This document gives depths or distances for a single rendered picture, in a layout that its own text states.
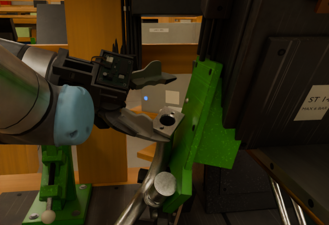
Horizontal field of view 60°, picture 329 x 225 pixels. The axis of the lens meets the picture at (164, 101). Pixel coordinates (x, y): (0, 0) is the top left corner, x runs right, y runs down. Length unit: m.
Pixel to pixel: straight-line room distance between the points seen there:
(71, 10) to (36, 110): 0.49
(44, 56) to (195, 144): 0.26
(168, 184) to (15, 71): 0.28
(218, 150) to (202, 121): 0.06
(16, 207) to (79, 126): 0.49
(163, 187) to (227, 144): 0.12
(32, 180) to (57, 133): 0.62
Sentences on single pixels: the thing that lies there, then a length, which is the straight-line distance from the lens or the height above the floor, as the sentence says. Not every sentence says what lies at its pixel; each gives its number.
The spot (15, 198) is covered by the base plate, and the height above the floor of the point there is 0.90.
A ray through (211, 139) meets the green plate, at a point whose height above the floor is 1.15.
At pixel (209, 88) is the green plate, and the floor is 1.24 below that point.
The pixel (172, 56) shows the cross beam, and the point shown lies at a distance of 0.87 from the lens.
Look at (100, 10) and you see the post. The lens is 0.77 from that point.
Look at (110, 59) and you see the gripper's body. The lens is 0.45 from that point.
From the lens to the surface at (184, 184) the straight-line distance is 0.44.
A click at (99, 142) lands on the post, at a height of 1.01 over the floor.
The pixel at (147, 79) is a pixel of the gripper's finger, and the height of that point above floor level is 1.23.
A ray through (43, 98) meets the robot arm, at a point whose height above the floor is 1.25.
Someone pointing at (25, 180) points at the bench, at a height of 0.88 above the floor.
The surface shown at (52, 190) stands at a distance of 0.67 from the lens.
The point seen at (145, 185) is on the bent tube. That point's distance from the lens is 0.55.
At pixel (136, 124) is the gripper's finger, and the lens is 0.46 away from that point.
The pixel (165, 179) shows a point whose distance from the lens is 0.46.
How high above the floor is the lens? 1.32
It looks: 14 degrees down
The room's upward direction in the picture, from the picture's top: straight up
